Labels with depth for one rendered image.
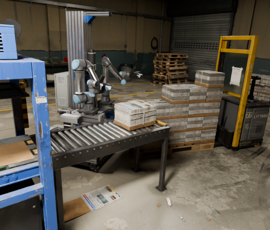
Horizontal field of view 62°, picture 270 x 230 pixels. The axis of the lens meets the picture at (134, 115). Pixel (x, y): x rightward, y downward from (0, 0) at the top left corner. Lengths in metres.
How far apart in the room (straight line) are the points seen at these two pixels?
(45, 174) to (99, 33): 8.87
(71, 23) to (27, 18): 6.11
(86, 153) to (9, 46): 1.00
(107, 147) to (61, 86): 1.47
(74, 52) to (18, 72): 1.78
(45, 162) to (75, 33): 1.95
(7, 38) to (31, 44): 7.61
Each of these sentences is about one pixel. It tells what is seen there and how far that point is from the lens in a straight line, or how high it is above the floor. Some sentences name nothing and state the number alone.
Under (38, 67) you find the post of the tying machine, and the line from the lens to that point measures 1.49.
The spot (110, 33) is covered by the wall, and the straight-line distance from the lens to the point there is 10.48.
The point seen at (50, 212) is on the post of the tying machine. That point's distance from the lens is 1.91.
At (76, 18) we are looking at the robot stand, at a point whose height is 1.94.
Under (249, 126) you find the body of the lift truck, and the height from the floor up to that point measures 0.41.
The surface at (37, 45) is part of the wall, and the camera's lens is 9.29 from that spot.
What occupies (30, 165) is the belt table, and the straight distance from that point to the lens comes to 1.86.
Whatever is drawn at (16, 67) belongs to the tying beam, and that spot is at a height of 1.52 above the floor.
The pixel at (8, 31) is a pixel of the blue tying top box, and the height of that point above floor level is 1.71.
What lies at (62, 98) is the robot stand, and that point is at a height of 0.90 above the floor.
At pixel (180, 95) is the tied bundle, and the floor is 0.97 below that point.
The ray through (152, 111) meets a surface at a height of 0.97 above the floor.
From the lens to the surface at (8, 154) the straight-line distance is 2.07.
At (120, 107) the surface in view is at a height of 1.02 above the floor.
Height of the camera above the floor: 1.68
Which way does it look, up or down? 18 degrees down
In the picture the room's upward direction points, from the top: 2 degrees clockwise
